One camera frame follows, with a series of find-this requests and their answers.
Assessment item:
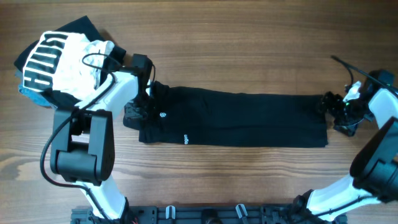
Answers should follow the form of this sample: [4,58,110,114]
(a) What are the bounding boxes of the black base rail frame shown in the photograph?
[70,203,348,224]

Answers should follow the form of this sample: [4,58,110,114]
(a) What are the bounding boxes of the white shirt black print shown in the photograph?
[22,31,115,100]

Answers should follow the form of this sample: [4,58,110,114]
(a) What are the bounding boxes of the black t-shirt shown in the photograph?
[123,82,328,148]

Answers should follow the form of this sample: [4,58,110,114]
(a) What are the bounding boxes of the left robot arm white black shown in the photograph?
[40,67,155,223]

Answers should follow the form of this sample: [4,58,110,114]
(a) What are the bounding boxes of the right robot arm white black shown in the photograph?
[290,88,397,223]

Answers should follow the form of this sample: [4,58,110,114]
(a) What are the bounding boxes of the folded blue garment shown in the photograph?
[18,84,52,108]

